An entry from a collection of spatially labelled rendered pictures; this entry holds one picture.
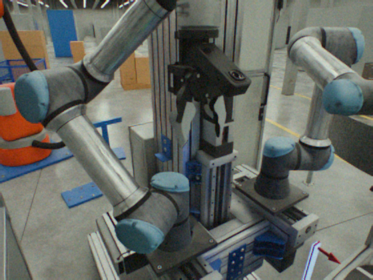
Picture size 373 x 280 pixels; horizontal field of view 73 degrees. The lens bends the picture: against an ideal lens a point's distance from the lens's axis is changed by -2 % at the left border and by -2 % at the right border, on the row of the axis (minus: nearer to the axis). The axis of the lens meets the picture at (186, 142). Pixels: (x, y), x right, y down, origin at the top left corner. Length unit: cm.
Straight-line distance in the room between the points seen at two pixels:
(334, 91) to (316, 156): 51
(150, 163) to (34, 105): 65
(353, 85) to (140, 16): 47
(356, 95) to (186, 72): 35
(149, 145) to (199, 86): 73
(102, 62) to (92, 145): 22
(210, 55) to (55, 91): 40
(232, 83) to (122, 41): 36
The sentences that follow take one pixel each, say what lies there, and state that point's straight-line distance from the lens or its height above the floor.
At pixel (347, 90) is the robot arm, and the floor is 157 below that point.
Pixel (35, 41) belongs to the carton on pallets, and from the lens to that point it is 784.
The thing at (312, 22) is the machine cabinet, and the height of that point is 181.
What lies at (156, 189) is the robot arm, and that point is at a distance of 75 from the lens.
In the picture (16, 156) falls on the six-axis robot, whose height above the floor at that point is 19.
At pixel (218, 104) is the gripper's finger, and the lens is 50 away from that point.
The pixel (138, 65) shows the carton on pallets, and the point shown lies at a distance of 763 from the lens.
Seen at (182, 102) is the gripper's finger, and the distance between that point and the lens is 45.
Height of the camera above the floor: 169
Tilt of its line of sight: 25 degrees down
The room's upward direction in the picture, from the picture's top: straight up
